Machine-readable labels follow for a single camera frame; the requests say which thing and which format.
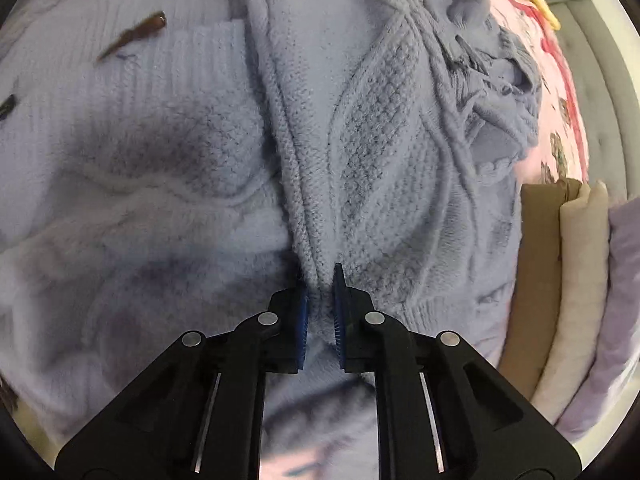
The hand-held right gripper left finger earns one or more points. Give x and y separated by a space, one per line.
302 327

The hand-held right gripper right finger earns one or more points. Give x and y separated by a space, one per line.
340 320

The lavender knit sweater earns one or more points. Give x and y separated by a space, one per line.
200 160

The folded brown garment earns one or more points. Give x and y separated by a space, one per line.
535 260

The folded beige garment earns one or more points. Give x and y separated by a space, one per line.
580 285

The folded lavender garment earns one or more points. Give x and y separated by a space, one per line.
620 310

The pink printed blanket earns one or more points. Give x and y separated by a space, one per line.
530 35

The grey tufted headboard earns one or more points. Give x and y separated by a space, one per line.
600 85

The yellow plush toy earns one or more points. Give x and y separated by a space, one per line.
542 7

